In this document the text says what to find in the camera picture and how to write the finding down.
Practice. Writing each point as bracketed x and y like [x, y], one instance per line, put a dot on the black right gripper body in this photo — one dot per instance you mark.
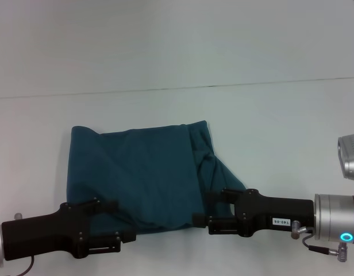
[274, 215]

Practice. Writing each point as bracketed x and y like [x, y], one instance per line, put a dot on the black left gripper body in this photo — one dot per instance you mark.
[44, 233]

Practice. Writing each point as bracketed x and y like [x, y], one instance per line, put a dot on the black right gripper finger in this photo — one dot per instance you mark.
[217, 224]
[226, 196]

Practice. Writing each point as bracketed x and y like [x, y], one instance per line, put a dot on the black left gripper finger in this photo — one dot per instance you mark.
[113, 240]
[105, 206]

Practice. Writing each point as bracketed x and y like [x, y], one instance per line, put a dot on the teal t-shirt with FREE print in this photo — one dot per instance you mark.
[136, 172]

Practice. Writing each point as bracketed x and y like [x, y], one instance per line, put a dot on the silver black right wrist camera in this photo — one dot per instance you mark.
[350, 156]

